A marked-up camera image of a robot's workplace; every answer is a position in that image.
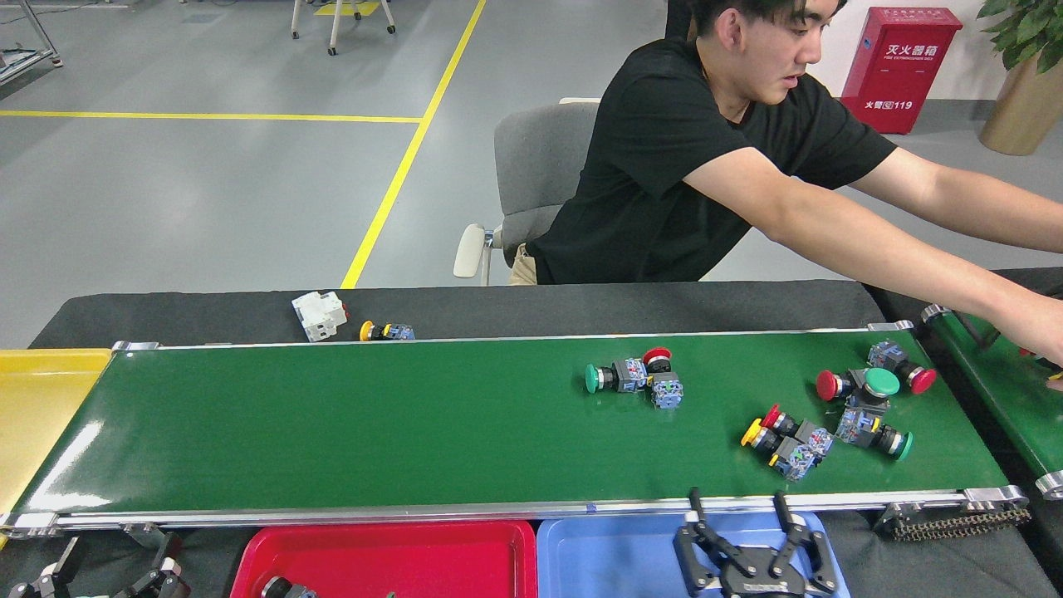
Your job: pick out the red plastic tray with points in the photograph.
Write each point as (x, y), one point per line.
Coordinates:
(432, 561)

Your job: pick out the person's right forearm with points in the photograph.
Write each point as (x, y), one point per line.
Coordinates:
(897, 257)

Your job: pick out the narrow green conveyor belt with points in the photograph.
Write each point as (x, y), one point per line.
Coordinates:
(1009, 407)

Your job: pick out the red fire extinguisher cabinet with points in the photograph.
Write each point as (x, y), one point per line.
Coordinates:
(901, 83)

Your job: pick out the person's right hand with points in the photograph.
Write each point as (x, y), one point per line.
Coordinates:
(1038, 328)

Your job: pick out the red mushroom push button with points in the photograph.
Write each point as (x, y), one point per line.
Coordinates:
(827, 385)

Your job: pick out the yellow push button switch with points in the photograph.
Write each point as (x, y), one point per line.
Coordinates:
(789, 458)
(390, 332)

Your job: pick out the person's left forearm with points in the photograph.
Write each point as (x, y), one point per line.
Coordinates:
(996, 212)

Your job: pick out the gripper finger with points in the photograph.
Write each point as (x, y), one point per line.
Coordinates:
(166, 577)
(689, 556)
(810, 561)
(54, 577)

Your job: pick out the blue plastic tray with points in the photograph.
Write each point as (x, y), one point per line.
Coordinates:
(614, 556)

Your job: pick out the green leafy plant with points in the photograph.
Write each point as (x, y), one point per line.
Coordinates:
(1030, 29)

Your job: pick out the person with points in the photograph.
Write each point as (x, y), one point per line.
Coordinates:
(656, 166)

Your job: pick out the silver metal rack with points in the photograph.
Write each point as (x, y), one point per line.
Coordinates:
(25, 62)

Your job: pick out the white wheeled stand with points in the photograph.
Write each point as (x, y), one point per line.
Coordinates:
(336, 25)

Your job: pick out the grey office chair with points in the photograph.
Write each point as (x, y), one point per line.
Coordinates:
(540, 158)

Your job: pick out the green push button switch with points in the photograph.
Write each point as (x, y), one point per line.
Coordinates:
(623, 375)
(859, 428)

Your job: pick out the yellow plastic tray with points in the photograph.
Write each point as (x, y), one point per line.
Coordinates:
(41, 415)

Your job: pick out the wide green conveyor belt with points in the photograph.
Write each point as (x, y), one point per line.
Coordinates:
(374, 423)

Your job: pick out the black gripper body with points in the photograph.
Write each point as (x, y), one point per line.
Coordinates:
(756, 586)

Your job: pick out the white circuit breaker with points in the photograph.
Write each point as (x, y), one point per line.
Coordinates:
(320, 316)

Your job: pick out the green mushroom push button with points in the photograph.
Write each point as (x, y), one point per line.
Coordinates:
(880, 382)

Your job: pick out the gold plant pot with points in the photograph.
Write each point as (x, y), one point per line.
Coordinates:
(1026, 116)

